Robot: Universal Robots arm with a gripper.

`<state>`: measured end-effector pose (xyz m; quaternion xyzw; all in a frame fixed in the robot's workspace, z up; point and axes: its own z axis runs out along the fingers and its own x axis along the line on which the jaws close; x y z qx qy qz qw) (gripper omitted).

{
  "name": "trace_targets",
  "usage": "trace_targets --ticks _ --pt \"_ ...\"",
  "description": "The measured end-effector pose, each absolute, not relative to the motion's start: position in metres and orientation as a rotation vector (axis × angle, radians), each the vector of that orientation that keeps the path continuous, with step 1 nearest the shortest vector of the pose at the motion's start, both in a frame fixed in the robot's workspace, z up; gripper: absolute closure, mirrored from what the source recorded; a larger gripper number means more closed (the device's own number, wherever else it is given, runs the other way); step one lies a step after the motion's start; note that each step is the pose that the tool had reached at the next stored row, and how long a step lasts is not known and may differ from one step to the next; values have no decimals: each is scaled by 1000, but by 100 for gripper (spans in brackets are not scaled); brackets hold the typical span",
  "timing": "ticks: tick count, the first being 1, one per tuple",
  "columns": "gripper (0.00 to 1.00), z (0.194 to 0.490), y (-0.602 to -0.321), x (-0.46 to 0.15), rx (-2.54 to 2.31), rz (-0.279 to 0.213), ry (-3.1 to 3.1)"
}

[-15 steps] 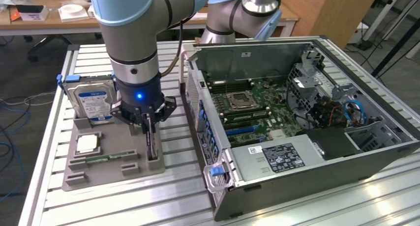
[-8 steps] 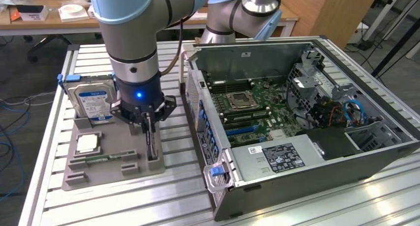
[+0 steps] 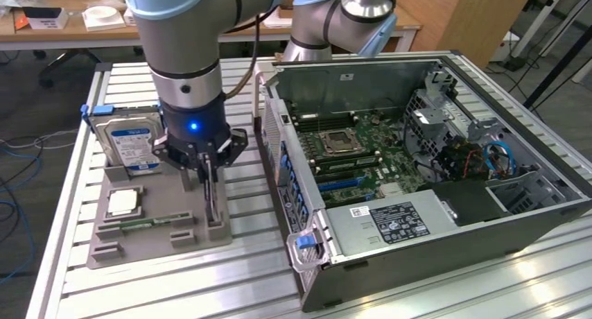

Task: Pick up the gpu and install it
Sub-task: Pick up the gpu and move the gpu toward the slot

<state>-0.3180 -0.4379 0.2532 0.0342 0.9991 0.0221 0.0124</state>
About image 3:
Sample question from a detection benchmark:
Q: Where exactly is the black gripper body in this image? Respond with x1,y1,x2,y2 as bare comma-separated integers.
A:
161,95,232,161

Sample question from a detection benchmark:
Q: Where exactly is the black and green graphics card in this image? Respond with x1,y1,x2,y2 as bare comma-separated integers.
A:
202,159,222,227

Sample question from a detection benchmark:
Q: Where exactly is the hard disk with blue caddy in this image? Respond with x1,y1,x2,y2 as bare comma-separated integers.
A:
78,103,170,178

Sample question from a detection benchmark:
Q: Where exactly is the silver CPU chip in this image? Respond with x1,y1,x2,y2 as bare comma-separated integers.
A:
104,190,142,219

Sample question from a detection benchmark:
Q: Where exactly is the green RAM stick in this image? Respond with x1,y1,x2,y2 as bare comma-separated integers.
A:
98,216,193,232

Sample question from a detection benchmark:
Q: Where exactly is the CPU socket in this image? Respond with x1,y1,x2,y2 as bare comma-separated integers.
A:
321,128,361,157

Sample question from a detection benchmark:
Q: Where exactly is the grey plastic parts rack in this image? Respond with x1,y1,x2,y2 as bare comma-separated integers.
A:
86,161,234,270

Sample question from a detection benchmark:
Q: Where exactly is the blue expansion slot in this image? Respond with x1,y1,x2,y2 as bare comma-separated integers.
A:
317,178,366,192

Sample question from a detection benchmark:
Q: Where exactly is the green motherboard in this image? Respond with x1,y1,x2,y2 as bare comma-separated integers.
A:
285,105,438,209

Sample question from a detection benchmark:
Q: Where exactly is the black office chair base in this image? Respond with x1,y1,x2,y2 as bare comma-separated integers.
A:
36,48,105,89

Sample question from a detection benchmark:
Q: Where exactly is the grey power supply unit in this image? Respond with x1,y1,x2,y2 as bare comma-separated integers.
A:
325,189,458,257

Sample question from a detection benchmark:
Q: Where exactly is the small silver heatsink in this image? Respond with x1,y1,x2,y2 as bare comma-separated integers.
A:
378,184,408,197

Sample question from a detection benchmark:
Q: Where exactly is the white paper booklet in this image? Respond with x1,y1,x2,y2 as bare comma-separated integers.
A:
264,9,294,29

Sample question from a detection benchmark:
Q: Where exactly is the white box with round hole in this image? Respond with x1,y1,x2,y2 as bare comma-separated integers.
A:
81,6,126,32

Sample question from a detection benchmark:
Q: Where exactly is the metal disk bay cage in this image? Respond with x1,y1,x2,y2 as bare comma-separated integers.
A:
404,88,468,153

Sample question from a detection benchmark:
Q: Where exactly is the white box with black lid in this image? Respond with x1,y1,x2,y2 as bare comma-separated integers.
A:
21,6,69,31

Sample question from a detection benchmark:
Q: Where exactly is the open black PC case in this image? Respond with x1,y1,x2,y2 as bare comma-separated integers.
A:
252,49,592,313

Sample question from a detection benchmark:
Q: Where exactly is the black plastic shroud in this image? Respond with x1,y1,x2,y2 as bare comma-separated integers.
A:
433,180,512,226

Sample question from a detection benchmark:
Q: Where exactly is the wooden cabinet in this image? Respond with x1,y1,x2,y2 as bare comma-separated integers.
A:
410,0,540,70

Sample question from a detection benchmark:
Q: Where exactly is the black slanted stand pole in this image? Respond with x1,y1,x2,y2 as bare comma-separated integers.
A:
521,0,592,110

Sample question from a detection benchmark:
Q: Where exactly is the white floor cable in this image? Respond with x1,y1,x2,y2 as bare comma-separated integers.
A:
0,130,77,150

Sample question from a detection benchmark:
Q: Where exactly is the wooden desk white frame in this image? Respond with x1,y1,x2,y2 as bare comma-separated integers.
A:
0,0,144,62
216,3,422,62

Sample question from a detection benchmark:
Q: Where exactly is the blue floor cable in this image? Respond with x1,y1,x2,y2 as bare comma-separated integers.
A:
0,144,45,285

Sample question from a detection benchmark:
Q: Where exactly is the blue wire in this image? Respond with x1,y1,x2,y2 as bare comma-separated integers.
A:
480,141,518,178

